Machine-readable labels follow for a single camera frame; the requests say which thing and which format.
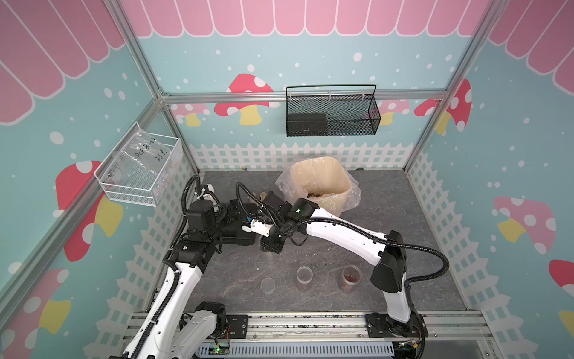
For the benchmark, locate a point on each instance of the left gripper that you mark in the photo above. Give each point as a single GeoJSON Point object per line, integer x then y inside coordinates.
{"type": "Point", "coordinates": [232, 218]}

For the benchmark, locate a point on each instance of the clear plastic bin liner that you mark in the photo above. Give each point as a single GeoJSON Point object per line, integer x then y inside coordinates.
{"type": "Point", "coordinates": [286, 186]}

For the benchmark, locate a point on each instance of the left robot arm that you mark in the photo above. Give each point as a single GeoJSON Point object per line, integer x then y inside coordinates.
{"type": "Point", "coordinates": [168, 330]}

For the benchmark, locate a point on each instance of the beige trash bin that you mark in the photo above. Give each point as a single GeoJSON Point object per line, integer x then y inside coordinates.
{"type": "Point", "coordinates": [324, 181]}

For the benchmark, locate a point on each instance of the black plastic tool case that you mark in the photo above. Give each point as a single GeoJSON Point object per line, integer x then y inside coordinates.
{"type": "Point", "coordinates": [253, 236]}

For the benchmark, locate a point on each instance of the clear tea jar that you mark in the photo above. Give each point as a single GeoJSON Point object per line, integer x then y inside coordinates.
{"type": "Point", "coordinates": [349, 279]}
{"type": "Point", "coordinates": [304, 276]}

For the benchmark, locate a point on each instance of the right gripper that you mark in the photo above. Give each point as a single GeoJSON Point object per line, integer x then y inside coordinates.
{"type": "Point", "coordinates": [268, 246]}

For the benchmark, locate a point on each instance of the clear plastic bag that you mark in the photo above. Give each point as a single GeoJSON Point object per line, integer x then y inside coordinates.
{"type": "Point", "coordinates": [152, 161]}

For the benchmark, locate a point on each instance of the black wire mesh basket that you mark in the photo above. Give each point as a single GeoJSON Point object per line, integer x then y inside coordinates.
{"type": "Point", "coordinates": [351, 110]}

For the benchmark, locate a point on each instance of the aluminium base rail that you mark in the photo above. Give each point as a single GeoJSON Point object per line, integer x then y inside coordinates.
{"type": "Point", "coordinates": [451, 334]}

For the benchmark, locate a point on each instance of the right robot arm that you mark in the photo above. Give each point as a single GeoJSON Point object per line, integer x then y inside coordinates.
{"type": "Point", "coordinates": [276, 221]}

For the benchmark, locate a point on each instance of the black box in basket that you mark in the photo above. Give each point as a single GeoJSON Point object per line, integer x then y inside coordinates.
{"type": "Point", "coordinates": [306, 124]}

